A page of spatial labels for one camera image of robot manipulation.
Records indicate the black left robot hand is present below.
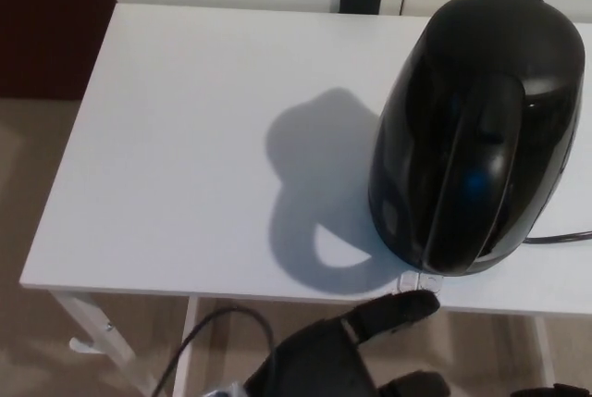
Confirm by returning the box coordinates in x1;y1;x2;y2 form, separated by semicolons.
242;290;453;397

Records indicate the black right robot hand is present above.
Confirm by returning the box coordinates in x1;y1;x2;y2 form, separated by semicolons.
513;382;592;397

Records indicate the kettle base with clear buttons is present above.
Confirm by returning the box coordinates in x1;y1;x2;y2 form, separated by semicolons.
397;271;444;295

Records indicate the white hook on table leg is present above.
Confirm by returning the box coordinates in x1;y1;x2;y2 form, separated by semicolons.
68;336;105;353

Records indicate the black electric kettle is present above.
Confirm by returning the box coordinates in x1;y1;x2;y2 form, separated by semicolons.
368;0;587;276

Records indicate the dark red door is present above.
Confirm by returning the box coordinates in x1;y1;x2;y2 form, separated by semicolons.
0;0;117;101

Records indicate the black robot wrist cable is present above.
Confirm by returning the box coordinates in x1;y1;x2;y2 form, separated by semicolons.
152;305;278;397

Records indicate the black kettle power cable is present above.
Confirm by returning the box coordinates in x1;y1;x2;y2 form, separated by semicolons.
522;230;592;245

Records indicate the white table with metal frame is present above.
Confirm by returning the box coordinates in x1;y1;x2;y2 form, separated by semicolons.
20;2;592;397

